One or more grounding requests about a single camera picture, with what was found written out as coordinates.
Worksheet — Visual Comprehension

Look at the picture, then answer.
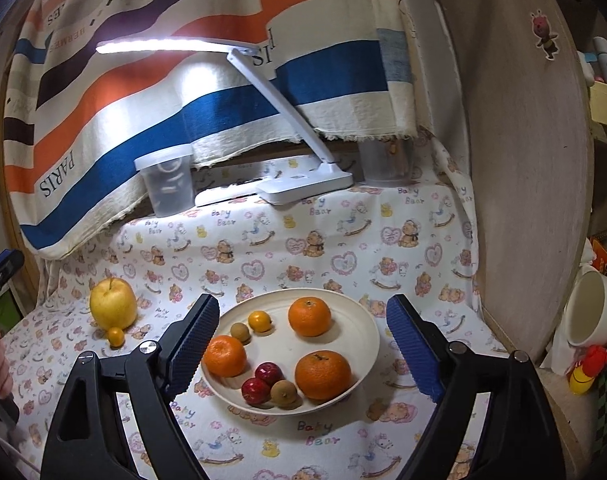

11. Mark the small red fruit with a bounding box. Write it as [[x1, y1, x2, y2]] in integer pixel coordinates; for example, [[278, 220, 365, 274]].
[[254, 361, 285, 386], [241, 377, 271, 406]]

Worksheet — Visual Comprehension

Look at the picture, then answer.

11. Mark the cartoon sticker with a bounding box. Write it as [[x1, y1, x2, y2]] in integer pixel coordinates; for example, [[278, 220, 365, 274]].
[[529, 9, 560, 61]]

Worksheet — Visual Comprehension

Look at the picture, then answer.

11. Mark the white cable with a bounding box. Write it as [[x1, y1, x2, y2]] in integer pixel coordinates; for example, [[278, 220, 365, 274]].
[[0, 432, 40, 473]]

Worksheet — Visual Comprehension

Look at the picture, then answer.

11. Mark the red yellow toy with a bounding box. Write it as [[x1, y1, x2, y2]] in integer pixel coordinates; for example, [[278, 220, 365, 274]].
[[568, 345, 607, 397]]

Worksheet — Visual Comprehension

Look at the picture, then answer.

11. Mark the cream plate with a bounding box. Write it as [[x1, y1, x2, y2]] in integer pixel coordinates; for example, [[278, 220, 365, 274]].
[[199, 288, 381, 412]]

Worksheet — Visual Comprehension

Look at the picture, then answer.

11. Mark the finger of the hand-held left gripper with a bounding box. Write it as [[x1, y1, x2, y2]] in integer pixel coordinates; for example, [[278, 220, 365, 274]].
[[0, 249, 25, 311]]

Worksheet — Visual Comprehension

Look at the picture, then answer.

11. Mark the striped blanket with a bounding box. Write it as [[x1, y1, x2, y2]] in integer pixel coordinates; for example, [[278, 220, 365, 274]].
[[3, 0, 419, 261]]

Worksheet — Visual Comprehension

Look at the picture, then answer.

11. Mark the yellow box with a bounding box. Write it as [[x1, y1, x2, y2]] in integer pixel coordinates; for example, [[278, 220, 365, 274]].
[[588, 80, 607, 126]]

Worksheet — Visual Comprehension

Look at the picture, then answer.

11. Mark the round wooden board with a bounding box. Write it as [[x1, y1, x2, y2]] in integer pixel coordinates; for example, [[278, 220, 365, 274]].
[[428, 0, 597, 366]]

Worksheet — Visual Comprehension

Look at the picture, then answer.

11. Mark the white mug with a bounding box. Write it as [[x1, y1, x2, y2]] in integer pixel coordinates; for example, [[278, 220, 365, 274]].
[[563, 265, 607, 348]]

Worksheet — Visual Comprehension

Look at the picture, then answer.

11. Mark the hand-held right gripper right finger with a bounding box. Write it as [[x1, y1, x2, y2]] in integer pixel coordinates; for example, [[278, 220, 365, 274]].
[[386, 294, 567, 480]]

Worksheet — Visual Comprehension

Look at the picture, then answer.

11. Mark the clear plastic container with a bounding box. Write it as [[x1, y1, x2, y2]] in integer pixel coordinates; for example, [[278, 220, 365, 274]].
[[358, 137, 409, 186], [134, 144, 194, 218]]

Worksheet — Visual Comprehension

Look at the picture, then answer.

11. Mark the white plastic bag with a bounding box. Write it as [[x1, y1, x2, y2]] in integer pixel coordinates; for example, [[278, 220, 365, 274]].
[[538, 327, 581, 378]]

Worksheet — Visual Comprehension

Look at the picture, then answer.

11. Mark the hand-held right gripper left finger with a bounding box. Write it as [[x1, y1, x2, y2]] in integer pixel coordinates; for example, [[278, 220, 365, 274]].
[[39, 294, 220, 480]]

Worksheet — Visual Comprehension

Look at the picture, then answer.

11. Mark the orange mandarin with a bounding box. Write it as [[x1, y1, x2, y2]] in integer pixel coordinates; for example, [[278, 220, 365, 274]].
[[203, 335, 247, 378], [288, 296, 333, 338], [294, 350, 353, 401]]

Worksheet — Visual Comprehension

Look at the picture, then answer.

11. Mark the white desk lamp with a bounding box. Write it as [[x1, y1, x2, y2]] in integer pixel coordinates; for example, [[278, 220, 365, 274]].
[[96, 35, 354, 206]]

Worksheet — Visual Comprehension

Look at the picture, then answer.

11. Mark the yellow apple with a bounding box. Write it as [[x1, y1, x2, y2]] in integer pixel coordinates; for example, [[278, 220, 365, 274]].
[[89, 277, 137, 332]]

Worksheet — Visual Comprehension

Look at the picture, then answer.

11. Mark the bear print tablecloth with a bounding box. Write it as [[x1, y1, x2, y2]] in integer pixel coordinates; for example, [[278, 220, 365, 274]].
[[0, 130, 509, 480]]

